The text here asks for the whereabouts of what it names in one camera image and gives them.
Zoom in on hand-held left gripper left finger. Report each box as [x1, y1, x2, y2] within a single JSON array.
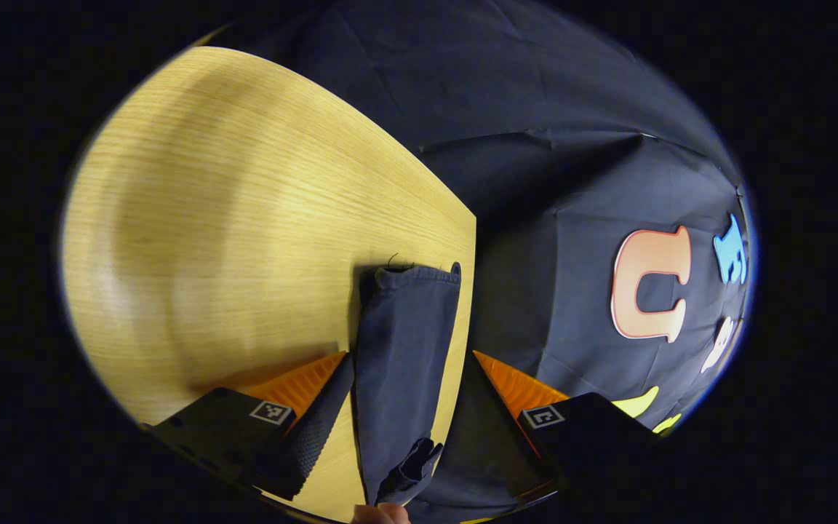
[[144, 352, 356, 502]]

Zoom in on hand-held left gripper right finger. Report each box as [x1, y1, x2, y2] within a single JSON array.
[[471, 350, 659, 505]]

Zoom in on dark grey jeans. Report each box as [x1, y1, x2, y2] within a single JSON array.
[[354, 262, 463, 507]]

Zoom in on black backdrop cloth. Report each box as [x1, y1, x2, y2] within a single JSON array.
[[201, 0, 758, 521]]

